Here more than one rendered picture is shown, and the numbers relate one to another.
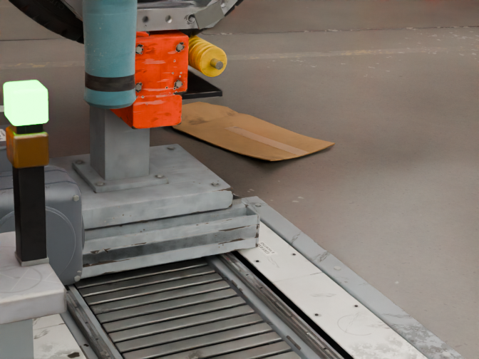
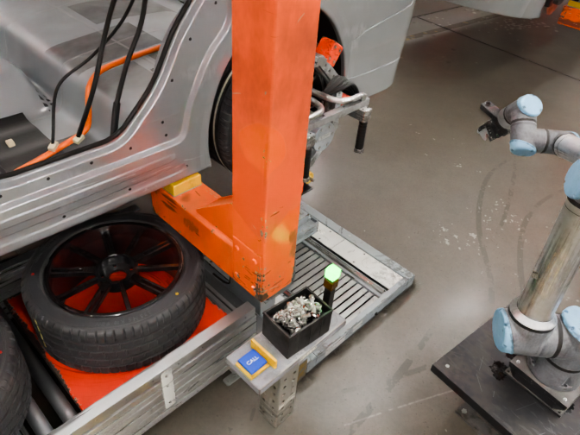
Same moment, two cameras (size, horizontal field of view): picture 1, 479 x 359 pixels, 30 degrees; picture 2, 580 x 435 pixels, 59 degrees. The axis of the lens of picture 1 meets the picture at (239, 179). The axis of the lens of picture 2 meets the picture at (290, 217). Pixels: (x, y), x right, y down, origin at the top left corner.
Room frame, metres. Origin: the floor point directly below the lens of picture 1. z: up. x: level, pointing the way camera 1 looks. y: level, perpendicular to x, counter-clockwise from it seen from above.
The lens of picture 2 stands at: (-0.21, 0.83, 1.90)
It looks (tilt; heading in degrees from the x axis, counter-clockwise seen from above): 39 degrees down; 340
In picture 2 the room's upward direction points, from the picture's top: 5 degrees clockwise
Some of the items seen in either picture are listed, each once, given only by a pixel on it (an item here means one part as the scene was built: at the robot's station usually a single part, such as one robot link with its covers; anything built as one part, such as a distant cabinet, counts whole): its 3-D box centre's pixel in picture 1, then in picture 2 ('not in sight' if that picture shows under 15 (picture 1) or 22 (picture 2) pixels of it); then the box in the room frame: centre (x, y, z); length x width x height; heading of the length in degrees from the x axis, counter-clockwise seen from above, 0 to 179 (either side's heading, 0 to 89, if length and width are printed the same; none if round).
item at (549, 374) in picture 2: not in sight; (559, 360); (0.53, -0.51, 0.42); 0.19 x 0.19 x 0.10
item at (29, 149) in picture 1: (27, 145); (330, 282); (0.93, 0.24, 0.59); 0.04 x 0.04 x 0.04; 28
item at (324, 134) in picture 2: not in sight; (305, 127); (1.57, 0.14, 0.85); 0.21 x 0.14 x 0.14; 28
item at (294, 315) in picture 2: not in sight; (297, 320); (0.85, 0.38, 0.51); 0.20 x 0.14 x 0.13; 114
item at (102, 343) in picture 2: not in sight; (119, 285); (1.28, 0.97, 0.39); 0.66 x 0.66 x 0.24
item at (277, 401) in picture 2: not in sight; (279, 381); (0.82, 0.44, 0.21); 0.10 x 0.10 x 0.42; 28
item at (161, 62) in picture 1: (142, 73); not in sight; (1.66, 0.20, 0.48); 0.16 x 0.12 x 0.17; 28
